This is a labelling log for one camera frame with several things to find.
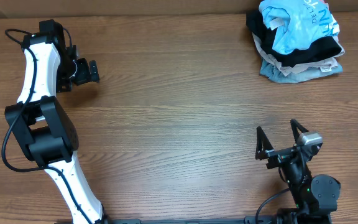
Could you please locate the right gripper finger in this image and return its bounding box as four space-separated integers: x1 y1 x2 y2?
255 126 274 160
290 119 309 143

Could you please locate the light blue t-shirt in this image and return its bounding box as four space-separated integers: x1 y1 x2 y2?
259 0 340 55

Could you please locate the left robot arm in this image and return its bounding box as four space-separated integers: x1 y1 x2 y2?
1 19 108 223

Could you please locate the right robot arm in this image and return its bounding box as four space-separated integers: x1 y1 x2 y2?
244 119 341 224

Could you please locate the grey-blue folded shirt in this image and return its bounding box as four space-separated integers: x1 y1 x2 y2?
259 59 343 84

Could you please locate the beige folded shirt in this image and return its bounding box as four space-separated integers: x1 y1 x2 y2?
252 34 345 77

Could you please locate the black folded shirt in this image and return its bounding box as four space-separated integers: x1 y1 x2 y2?
246 10 342 67

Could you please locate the brown cardboard backboard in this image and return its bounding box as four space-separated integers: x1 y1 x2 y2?
0 0 358 19

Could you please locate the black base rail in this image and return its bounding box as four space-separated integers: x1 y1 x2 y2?
99 215 332 224

